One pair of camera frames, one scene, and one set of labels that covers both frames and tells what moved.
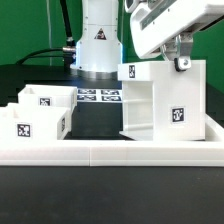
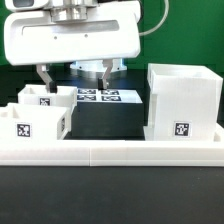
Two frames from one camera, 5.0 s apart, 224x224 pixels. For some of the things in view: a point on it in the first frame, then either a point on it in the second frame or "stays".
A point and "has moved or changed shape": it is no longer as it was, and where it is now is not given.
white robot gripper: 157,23 -> 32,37
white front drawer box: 34,123 stays
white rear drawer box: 48,96 stays
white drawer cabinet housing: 160,103 has moved or changed shape
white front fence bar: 114,153 stays
